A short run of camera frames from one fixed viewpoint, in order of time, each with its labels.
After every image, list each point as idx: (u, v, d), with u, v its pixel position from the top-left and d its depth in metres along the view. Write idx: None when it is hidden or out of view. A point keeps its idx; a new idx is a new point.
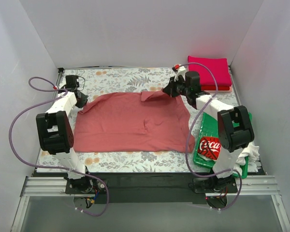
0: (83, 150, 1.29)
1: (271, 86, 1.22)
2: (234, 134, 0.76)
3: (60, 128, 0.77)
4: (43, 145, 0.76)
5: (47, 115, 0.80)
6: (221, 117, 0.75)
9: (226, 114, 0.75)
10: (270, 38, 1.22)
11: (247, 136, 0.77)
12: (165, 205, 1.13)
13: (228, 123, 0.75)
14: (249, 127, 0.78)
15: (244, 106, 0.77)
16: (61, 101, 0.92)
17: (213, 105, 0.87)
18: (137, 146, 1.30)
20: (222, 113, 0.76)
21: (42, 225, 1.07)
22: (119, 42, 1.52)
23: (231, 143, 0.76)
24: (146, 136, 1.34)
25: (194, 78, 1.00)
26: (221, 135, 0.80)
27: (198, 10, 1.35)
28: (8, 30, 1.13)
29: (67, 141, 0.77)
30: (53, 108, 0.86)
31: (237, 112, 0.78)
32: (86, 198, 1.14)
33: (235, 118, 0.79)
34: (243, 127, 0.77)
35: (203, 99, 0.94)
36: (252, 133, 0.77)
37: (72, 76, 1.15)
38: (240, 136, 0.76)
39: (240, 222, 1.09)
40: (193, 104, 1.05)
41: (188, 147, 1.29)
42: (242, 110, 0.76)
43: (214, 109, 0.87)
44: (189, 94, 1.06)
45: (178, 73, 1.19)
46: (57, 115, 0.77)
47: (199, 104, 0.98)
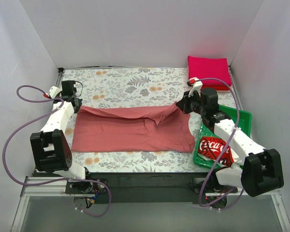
0: (84, 150, 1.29)
1: (271, 86, 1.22)
2: (262, 183, 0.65)
3: (56, 149, 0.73)
4: (39, 166, 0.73)
5: (42, 133, 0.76)
6: (251, 164, 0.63)
9: (257, 162, 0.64)
10: (271, 38, 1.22)
11: (275, 185, 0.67)
12: (166, 206, 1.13)
13: (258, 171, 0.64)
14: (279, 176, 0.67)
15: (278, 152, 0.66)
16: (57, 115, 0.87)
17: (238, 142, 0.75)
18: (137, 146, 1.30)
20: (251, 159, 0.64)
21: (42, 225, 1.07)
22: (119, 42, 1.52)
23: (257, 192, 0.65)
24: (146, 136, 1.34)
25: (211, 96, 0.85)
26: (245, 180, 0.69)
27: (198, 10, 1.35)
28: (9, 30, 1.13)
29: (65, 162, 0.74)
30: (49, 126, 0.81)
31: (266, 156, 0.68)
32: (86, 198, 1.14)
33: (263, 161, 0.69)
34: (272, 175, 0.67)
35: (223, 127, 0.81)
36: (281, 181, 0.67)
37: (68, 81, 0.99)
38: (268, 185, 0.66)
39: (240, 222, 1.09)
40: (210, 126, 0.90)
41: (189, 147, 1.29)
42: (274, 156, 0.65)
43: (239, 148, 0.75)
44: (205, 115, 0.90)
45: (193, 89, 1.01)
46: (54, 135, 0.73)
47: (218, 130, 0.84)
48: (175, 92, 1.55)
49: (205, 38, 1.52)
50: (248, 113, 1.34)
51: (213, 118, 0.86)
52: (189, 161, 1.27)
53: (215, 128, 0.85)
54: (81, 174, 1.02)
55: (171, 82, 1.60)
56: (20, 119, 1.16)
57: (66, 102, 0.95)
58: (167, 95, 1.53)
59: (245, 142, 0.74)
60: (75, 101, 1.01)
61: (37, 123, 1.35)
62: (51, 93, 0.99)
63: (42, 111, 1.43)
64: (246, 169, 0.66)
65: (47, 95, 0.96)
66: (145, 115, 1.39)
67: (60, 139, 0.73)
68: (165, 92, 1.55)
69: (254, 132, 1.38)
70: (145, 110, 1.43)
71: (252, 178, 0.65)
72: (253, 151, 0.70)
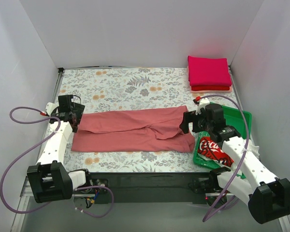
0: (84, 150, 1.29)
1: (271, 86, 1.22)
2: (270, 213, 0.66)
3: (56, 183, 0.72)
4: (38, 197, 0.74)
5: (40, 166, 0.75)
6: (261, 194, 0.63)
9: (268, 191, 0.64)
10: (271, 38, 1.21)
11: (282, 212, 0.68)
12: (166, 206, 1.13)
13: (267, 201, 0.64)
14: (288, 205, 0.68)
15: None
16: (55, 141, 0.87)
17: (248, 166, 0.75)
18: (139, 147, 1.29)
20: (262, 188, 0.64)
21: (42, 225, 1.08)
22: (119, 42, 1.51)
23: (265, 220, 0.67)
24: (146, 137, 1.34)
25: (216, 110, 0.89)
26: (253, 207, 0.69)
27: (198, 10, 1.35)
28: (9, 31, 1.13)
29: (65, 195, 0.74)
30: (47, 156, 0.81)
31: (277, 184, 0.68)
32: (86, 198, 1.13)
33: (273, 188, 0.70)
34: (282, 204, 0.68)
35: (233, 147, 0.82)
36: (289, 210, 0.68)
37: (66, 96, 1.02)
38: (275, 213, 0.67)
39: (240, 222, 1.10)
40: (218, 140, 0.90)
41: (189, 147, 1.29)
42: (285, 186, 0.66)
43: (249, 172, 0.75)
44: (212, 130, 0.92)
45: (198, 106, 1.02)
46: (52, 168, 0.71)
47: (227, 149, 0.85)
48: (175, 92, 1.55)
49: (205, 38, 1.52)
50: (248, 113, 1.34)
51: (222, 133, 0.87)
52: (189, 161, 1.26)
53: (223, 145, 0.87)
54: (82, 180, 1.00)
55: (171, 82, 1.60)
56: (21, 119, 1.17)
57: (63, 122, 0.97)
58: (167, 95, 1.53)
59: (256, 168, 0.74)
60: (71, 118, 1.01)
61: (37, 123, 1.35)
62: (48, 108, 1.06)
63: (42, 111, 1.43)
64: (255, 197, 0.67)
65: (44, 113, 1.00)
66: (148, 124, 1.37)
67: (59, 174, 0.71)
68: (165, 92, 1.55)
69: (254, 132, 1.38)
70: (146, 119, 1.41)
71: (261, 208, 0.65)
72: (264, 180, 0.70)
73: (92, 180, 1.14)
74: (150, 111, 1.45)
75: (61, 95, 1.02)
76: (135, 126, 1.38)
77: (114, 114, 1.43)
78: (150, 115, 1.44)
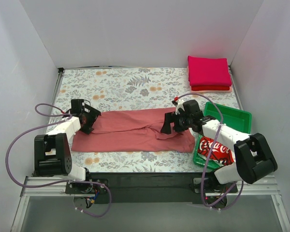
0: (84, 149, 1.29)
1: (271, 86, 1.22)
2: (257, 168, 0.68)
3: (58, 152, 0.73)
4: (38, 170, 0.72)
5: (47, 136, 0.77)
6: (239, 149, 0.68)
9: (244, 145, 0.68)
10: (271, 38, 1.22)
11: (269, 167, 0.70)
12: (166, 206, 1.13)
13: (248, 156, 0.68)
14: (270, 157, 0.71)
15: (262, 135, 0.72)
16: (63, 124, 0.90)
17: (225, 134, 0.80)
18: (139, 147, 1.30)
20: (239, 144, 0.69)
21: (42, 225, 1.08)
22: (119, 42, 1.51)
23: (254, 177, 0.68)
24: (146, 137, 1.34)
25: (191, 104, 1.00)
26: (241, 172, 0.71)
27: (198, 10, 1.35)
28: (9, 31, 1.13)
29: (64, 167, 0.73)
30: (54, 131, 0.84)
31: (254, 141, 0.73)
32: (86, 198, 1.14)
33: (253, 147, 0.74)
34: (264, 158, 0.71)
35: (210, 126, 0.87)
36: (274, 164, 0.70)
37: (78, 100, 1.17)
38: (262, 168, 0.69)
39: (240, 222, 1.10)
40: (199, 130, 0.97)
41: (188, 147, 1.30)
42: (260, 139, 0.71)
43: (227, 139, 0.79)
44: (193, 123, 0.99)
45: (178, 106, 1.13)
46: (57, 137, 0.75)
47: (207, 131, 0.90)
48: (175, 92, 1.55)
49: (204, 38, 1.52)
50: (248, 113, 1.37)
51: (200, 121, 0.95)
52: (189, 161, 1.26)
53: (204, 131, 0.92)
54: (82, 176, 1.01)
55: (171, 82, 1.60)
56: (21, 119, 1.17)
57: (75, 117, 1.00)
58: (167, 95, 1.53)
59: (232, 133, 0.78)
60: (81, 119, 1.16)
61: (37, 123, 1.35)
62: None
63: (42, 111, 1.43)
64: (238, 157, 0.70)
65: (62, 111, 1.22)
66: (148, 124, 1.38)
67: (62, 142, 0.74)
68: (165, 92, 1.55)
69: (254, 132, 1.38)
70: (147, 119, 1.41)
71: (245, 164, 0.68)
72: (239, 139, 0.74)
73: (92, 179, 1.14)
74: (150, 111, 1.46)
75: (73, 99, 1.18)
76: (135, 125, 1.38)
77: (115, 113, 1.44)
78: (150, 115, 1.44)
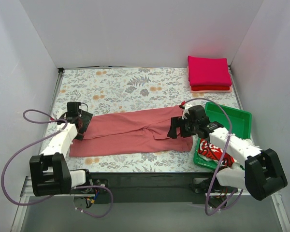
0: (82, 155, 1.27)
1: (271, 86, 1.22)
2: (268, 186, 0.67)
3: (55, 173, 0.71)
4: (37, 191, 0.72)
5: (43, 156, 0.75)
6: (251, 166, 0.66)
9: (256, 162, 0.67)
10: (271, 37, 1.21)
11: (280, 184, 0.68)
12: (166, 206, 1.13)
13: (259, 174, 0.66)
14: (281, 174, 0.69)
15: (273, 151, 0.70)
16: (59, 138, 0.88)
17: (235, 147, 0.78)
18: (139, 148, 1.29)
20: (251, 161, 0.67)
21: (42, 225, 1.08)
22: (119, 42, 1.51)
23: (264, 195, 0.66)
24: (146, 137, 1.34)
25: (197, 109, 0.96)
26: (250, 187, 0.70)
27: (198, 9, 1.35)
28: (9, 31, 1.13)
29: (63, 188, 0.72)
30: (50, 149, 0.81)
31: (265, 157, 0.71)
32: (86, 198, 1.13)
33: (263, 162, 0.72)
34: (275, 175, 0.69)
35: (219, 136, 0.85)
36: (284, 181, 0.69)
37: (74, 102, 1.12)
38: (273, 186, 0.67)
39: (240, 221, 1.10)
40: (205, 137, 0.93)
41: (187, 146, 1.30)
42: (271, 155, 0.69)
43: (237, 152, 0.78)
44: (198, 129, 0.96)
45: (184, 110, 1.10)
46: (53, 159, 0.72)
47: (214, 140, 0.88)
48: (175, 92, 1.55)
49: (204, 38, 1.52)
50: (248, 113, 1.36)
51: (208, 128, 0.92)
52: (189, 161, 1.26)
53: (211, 139, 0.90)
54: (81, 180, 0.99)
55: (171, 82, 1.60)
56: (20, 119, 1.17)
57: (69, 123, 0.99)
58: (167, 95, 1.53)
59: (242, 147, 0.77)
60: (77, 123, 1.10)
61: (37, 123, 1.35)
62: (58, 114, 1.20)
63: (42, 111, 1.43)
64: (248, 173, 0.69)
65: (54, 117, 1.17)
66: (145, 125, 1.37)
67: (59, 164, 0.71)
68: (165, 92, 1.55)
69: (254, 132, 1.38)
70: (144, 120, 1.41)
71: (255, 181, 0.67)
72: (251, 153, 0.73)
73: (92, 179, 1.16)
74: (148, 112, 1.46)
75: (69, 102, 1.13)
76: (132, 128, 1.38)
77: (112, 116, 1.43)
78: (150, 115, 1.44)
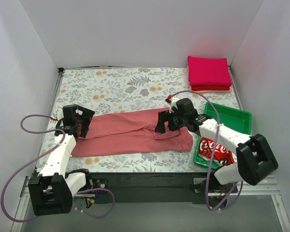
0: (83, 155, 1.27)
1: (271, 86, 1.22)
2: (260, 171, 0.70)
3: (56, 196, 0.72)
4: (37, 210, 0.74)
5: (41, 177, 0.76)
6: (242, 152, 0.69)
9: (246, 148, 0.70)
10: (271, 37, 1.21)
11: (270, 167, 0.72)
12: (166, 206, 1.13)
13: (251, 159, 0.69)
14: (271, 158, 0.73)
15: (262, 135, 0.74)
16: (57, 154, 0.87)
17: (225, 136, 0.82)
18: (139, 148, 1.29)
20: (242, 148, 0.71)
21: (42, 225, 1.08)
22: (119, 42, 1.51)
23: (257, 179, 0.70)
24: (145, 137, 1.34)
25: (185, 103, 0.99)
26: (244, 174, 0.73)
27: (198, 9, 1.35)
28: (9, 31, 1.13)
29: (64, 207, 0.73)
30: (49, 168, 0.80)
31: (254, 142, 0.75)
32: (86, 198, 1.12)
33: (253, 148, 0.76)
34: (266, 158, 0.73)
35: (208, 127, 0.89)
36: (274, 163, 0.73)
37: (70, 108, 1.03)
38: (264, 169, 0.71)
39: (240, 222, 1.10)
40: (195, 130, 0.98)
41: (187, 146, 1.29)
42: (260, 140, 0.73)
43: (227, 140, 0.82)
44: (187, 122, 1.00)
45: (171, 104, 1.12)
46: (52, 182, 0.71)
47: (203, 132, 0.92)
48: (175, 92, 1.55)
49: (204, 38, 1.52)
50: (248, 113, 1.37)
51: (196, 121, 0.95)
52: (189, 161, 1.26)
53: (200, 131, 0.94)
54: (82, 182, 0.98)
55: (171, 82, 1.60)
56: (20, 120, 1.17)
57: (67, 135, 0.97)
58: (167, 95, 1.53)
59: (232, 135, 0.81)
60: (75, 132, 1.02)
61: (36, 123, 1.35)
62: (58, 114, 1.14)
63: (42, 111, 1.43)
64: (240, 161, 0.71)
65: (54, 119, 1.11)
66: (145, 125, 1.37)
67: (58, 187, 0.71)
68: (165, 92, 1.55)
69: (254, 132, 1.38)
70: (144, 120, 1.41)
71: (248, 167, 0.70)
72: (240, 140, 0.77)
73: (91, 179, 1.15)
74: (148, 112, 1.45)
75: (65, 108, 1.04)
76: (132, 128, 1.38)
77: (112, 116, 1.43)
78: (150, 115, 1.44)
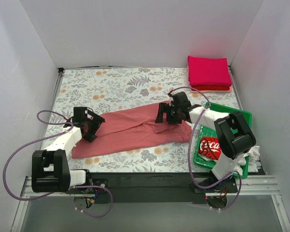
0: (84, 155, 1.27)
1: (271, 86, 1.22)
2: (237, 142, 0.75)
3: (55, 170, 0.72)
4: (35, 186, 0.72)
5: (45, 152, 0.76)
6: (218, 124, 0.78)
9: (222, 121, 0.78)
10: (271, 37, 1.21)
11: (248, 140, 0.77)
12: (166, 206, 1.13)
13: (226, 131, 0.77)
14: (249, 131, 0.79)
15: (239, 112, 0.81)
16: (64, 137, 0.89)
17: (208, 115, 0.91)
18: (140, 143, 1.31)
20: (219, 121, 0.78)
21: (42, 225, 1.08)
22: (119, 42, 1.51)
23: (234, 149, 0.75)
24: (145, 132, 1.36)
25: (180, 94, 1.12)
26: (223, 146, 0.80)
27: (198, 9, 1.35)
28: (8, 30, 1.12)
29: (61, 185, 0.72)
30: (53, 146, 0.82)
31: (233, 119, 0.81)
32: (86, 198, 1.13)
33: (232, 124, 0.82)
34: (243, 132, 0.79)
35: (196, 111, 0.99)
36: (252, 137, 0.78)
37: (80, 108, 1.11)
38: (241, 140, 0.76)
39: (240, 222, 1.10)
40: (187, 119, 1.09)
41: (187, 136, 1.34)
42: (237, 116, 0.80)
43: (210, 119, 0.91)
44: (181, 112, 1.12)
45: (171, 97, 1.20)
46: (55, 155, 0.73)
47: (193, 117, 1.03)
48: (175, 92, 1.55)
49: (204, 38, 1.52)
50: (248, 113, 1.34)
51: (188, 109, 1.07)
52: (189, 161, 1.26)
53: (192, 118, 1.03)
54: (81, 180, 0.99)
55: (171, 82, 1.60)
56: (20, 120, 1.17)
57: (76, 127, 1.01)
58: (167, 95, 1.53)
59: (214, 114, 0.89)
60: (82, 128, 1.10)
61: (37, 123, 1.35)
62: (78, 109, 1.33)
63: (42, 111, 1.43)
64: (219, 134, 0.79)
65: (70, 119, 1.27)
66: (144, 120, 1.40)
67: (60, 161, 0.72)
68: (165, 92, 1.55)
69: (254, 132, 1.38)
70: (142, 115, 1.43)
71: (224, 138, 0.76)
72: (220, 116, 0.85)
73: (91, 179, 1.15)
74: (146, 108, 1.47)
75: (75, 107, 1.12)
76: (132, 124, 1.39)
77: (111, 115, 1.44)
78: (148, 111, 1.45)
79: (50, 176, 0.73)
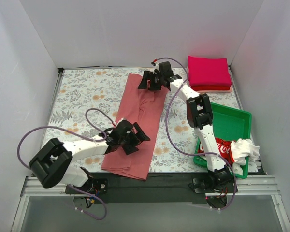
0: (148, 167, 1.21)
1: (271, 86, 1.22)
2: (199, 118, 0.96)
3: (53, 165, 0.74)
4: (31, 164, 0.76)
5: (60, 143, 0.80)
6: (189, 104, 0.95)
9: (193, 102, 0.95)
10: (271, 38, 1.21)
11: (207, 117, 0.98)
12: (166, 206, 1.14)
13: (194, 109, 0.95)
14: (210, 111, 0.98)
15: (207, 95, 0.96)
16: (85, 142, 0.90)
17: (184, 92, 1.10)
18: (156, 119, 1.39)
20: (190, 100, 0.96)
21: (43, 224, 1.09)
22: (118, 42, 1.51)
23: (195, 123, 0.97)
24: (145, 111, 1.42)
25: (164, 63, 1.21)
26: (190, 120, 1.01)
27: (198, 10, 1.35)
28: (8, 30, 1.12)
29: (46, 181, 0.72)
30: (70, 144, 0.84)
31: (201, 99, 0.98)
32: (86, 198, 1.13)
33: (200, 103, 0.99)
34: (206, 111, 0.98)
35: (176, 84, 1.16)
36: (211, 115, 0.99)
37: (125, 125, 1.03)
38: (203, 118, 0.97)
39: (239, 221, 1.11)
40: (167, 86, 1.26)
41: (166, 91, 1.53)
42: (205, 98, 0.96)
43: (184, 95, 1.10)
44: (164, 79, 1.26)
45: (155, 66, 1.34)
46: (64, 154, 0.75)
47: (172, 87, 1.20)
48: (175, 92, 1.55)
49: (204, 39, 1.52)
50: (248, 113, 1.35)
51: (169, 79, 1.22)
52: (189, 161, 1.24)
53: (171, 87, 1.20)
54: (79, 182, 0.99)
55: None
56: (20, 120, 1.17)
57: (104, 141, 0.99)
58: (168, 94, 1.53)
59: (188, 92, 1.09)
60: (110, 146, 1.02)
61: (37, 123, 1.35)
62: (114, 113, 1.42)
63: (42, 111, 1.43)
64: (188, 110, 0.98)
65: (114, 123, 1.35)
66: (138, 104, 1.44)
67: (62, 162, 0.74)
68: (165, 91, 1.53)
69: (254, 132, 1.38)
70: (128, 104, 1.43)
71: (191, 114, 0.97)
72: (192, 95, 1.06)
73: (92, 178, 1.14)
74: (126, 96, 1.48)
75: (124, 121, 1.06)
76: (136, 115, 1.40)
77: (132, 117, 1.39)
78: (128, 97, 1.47)
79: (46, 166, 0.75)
